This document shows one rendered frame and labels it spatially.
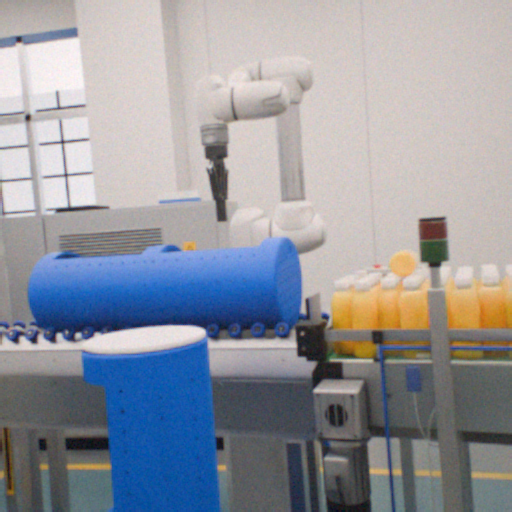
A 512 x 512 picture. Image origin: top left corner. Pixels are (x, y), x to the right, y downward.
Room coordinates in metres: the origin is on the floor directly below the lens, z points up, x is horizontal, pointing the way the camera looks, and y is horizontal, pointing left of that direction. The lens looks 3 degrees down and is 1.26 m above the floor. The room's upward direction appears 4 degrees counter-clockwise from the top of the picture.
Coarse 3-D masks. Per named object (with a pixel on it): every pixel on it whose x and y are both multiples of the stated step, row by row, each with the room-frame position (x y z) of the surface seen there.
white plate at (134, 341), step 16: (112, 336) 1.43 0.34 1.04; (128, 336) 1.41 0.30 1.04; (144, 336) 1.40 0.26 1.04; (160, 336) 1.38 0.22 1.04; (176, 336) 1.36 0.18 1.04; (192, 336) 1.34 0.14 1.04; (96, 352) 1.29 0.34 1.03; (112, 352) 1.27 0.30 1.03; (128, 352) 1.26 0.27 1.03; (144, 352) 1.26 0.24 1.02
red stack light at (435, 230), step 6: (426, 222) 1.35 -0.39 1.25; (432, 222) 1.35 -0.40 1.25; (438, 222) 1.34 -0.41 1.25; (444, 222) 1.34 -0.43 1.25; (420, 228) 1.36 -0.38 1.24; (426, 228) 1.35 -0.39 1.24; (432, 228) 1.34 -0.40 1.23; (438, 228) 1.34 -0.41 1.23; (444, 228) 1.34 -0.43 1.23; (420, 234) 1.36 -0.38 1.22; (426, 234) 1.35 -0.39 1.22; (432, 234) 1.34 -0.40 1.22; (438, 234) 1.34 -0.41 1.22; (444, 234) 1.34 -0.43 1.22; (420, 240) 1.36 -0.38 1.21; (426, 240) 1.35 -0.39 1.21
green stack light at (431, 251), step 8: (432, 240) 1.35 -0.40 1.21; (440, 240) 1.34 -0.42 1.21; (424, 248) 1.35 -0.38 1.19; (432, 248) 1.34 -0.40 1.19; (440, 248) 1.34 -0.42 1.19; (448, 248) 1.35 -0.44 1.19; (424, 256) 1.35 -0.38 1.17; (432, 256) 1.34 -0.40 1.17; (440, 256) 1.34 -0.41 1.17; (448, 256) 1.35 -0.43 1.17
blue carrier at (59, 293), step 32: (64, 256) 2.21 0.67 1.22; (128, 256) 1.97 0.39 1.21; (160, 256) 1.92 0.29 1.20; (192, 256) 1.87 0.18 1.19; (224, 256) 1.83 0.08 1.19; (256, 256) 1.79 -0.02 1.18; (288, 256) 1.86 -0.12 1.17; (32, 288) 2.03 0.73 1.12; (64, 288) 1.99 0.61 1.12; (96, 288) 1.95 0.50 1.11; (128, 288) 1.90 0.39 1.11; (160, 288) 1.86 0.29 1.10; (192, 288) 1.83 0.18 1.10; (224, 288) 1.79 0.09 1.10; (256, 288) 1.75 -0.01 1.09; (288, 288) 1.84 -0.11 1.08; (64, 320) 2.02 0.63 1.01; (96, 320) 1.98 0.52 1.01; (128, 320) 1.94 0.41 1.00; (160, 320) 1.91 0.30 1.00; (192, 320) 1.87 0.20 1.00; (224, 320) 1.83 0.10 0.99; (256, 320) 1.80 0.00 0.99; (288, 320) 1.82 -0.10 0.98
